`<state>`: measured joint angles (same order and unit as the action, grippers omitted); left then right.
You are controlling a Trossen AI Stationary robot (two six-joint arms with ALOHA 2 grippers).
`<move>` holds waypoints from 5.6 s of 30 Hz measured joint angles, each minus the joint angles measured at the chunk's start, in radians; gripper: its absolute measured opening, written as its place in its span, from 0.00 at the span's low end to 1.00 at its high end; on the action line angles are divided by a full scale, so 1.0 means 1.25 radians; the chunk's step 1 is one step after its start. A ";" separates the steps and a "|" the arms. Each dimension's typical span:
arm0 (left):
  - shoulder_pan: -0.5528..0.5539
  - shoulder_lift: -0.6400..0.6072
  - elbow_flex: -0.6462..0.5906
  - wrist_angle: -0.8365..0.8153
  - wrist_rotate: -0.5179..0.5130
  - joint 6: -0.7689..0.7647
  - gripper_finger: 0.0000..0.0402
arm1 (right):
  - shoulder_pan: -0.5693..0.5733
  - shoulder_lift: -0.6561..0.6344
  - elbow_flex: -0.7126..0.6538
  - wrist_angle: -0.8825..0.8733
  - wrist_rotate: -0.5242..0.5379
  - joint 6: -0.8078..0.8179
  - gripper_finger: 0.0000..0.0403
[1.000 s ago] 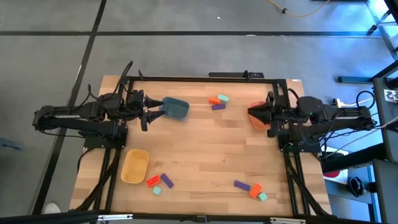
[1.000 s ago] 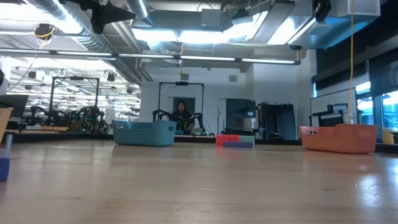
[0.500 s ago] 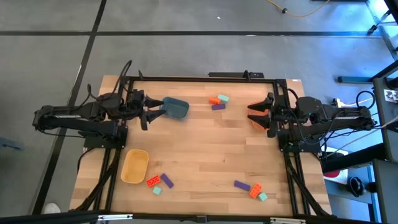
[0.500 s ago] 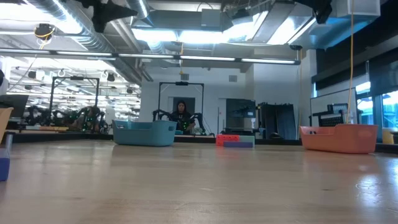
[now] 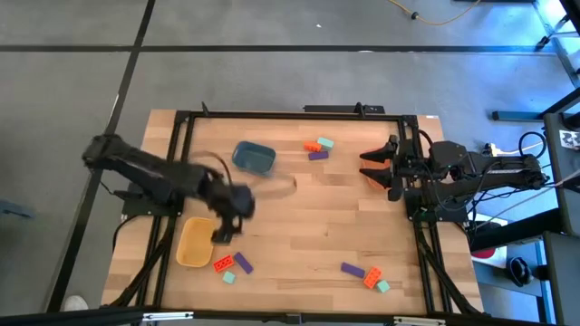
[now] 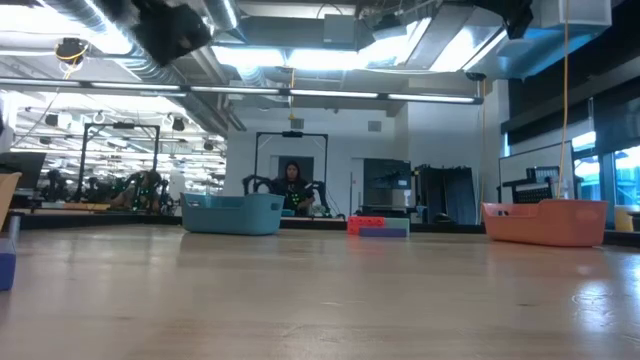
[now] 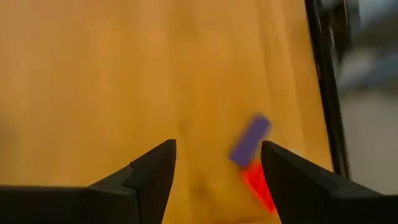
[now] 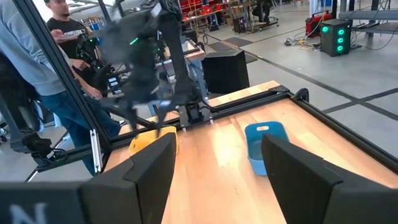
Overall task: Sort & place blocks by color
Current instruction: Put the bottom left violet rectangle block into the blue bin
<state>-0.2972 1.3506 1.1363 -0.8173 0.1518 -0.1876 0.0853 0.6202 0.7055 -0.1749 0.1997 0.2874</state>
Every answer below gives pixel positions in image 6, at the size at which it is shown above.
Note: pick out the long teal building block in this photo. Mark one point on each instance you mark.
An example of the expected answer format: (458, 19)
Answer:
(397, 222)

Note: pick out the purple toy building block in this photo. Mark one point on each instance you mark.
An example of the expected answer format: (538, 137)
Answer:
(6, 270)
(382, 232)

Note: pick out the orange toy building block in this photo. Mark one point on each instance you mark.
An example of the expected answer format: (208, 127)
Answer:
(365, 222)

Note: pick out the whiteboard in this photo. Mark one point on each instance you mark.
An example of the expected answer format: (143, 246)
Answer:
(530, 157)

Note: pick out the black cart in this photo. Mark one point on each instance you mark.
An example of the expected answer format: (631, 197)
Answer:
(535, 187)

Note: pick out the long LED light bar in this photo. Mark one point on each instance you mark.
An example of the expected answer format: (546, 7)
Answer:
(330, 93)

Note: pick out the black curtain partition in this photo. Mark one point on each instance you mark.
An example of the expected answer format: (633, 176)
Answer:
(450, 195)

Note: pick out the blue plastic bin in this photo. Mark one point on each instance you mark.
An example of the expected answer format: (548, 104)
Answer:
(232, 215)

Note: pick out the black monitor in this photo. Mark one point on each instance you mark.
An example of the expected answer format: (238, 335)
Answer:
(25, 170)

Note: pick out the person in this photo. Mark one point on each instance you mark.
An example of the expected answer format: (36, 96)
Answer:
(294, 192)

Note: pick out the orange plastic bin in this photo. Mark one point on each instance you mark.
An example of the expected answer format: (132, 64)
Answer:
(545, 225)

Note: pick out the yellow plastic bin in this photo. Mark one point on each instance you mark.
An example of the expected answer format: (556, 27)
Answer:
(7, 195)

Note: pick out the yellow chair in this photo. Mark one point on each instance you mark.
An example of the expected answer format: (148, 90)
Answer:
(624, 220)

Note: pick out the black robot station frame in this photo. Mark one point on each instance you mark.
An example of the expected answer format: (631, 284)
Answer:
(292, 134)
(122, 125)

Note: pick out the grey wall vent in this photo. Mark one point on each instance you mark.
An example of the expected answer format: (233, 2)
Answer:
(374, 126)
(297, 124)

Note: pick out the black aluminium table frame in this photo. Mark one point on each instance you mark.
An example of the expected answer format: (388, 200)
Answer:
(125, 220)

